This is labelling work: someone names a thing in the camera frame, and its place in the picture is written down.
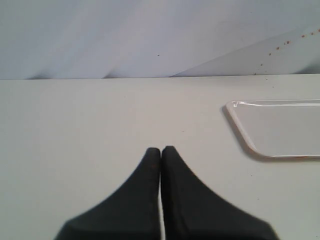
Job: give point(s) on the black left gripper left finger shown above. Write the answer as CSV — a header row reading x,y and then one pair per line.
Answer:
x,y
130,213

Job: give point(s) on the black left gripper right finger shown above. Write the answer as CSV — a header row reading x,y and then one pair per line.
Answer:
x,y
192,211

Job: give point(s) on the white rectangular plastic tray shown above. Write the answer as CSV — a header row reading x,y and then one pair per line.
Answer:
x,y
278,129

